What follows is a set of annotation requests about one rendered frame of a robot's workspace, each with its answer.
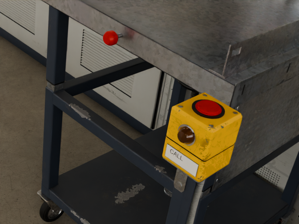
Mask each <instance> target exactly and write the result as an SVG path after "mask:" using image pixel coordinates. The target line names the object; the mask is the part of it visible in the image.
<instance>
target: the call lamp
mask: <svg viewBox="0 0 299 224"><path fill-rule="evenodd" d="M178 140H179V141H180V142H182V143H183V144H185V145H187V146H191V145H193V144H194V143H195V141H196V133H195V131H194V129H193V128H192V127H191V126H190V125H188V124H182V125H180V126H179V128H178Z"/></svg>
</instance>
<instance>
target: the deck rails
mask: <svg viewBox="0 0 299 224"><path fill-rule="evenodd" d="M296 47H299V19H298V20H295V21H292V22H290V23H287V24H284V25H282V26H279V27H276V28H274V29H271V30H268V31H266V32H262V33H260V34H257V35H255V36H252V37H249V38H246V39H244V40H241V41H239V42H236V43H233V44H230V45H229V49H228V53H227V57H226V61H225V62H224V63H222V64H219V65H217V66H214V67H212V68H209V71H211V72H212V73H214V74H216V75H218V76H220V77H222V78H223V79H226V78H228V77H231V76H233V75H235V74H238V73H240V72H242V71H244V70H247V69H249V68H251V67H253V66H256V65H258V64H260V63H262V62H265V61H267V60H269V59H272V58H274V57H276V56H278V55H281V54H283V53H285V52H288V51H290V50H292V49H294V48H296ZM238 48H240V50H239V53H237V54H235V55H232V51H233V50H235V49H238Z"/></svg>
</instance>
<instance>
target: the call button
mask: <svg viewBox="0 0 299 224"><path fill-rule="evenodd" d="M195 107H196V109H197V110H198V111H199V112H200V113H202V114H205V115H208V116H216V115H219V114H220V113H221V112H222V109H221V107H220V106H219V105H218V104H217V103H215V102H213V101H211V100H201V101H199V102H197V103H196V105H195Z"/></svg>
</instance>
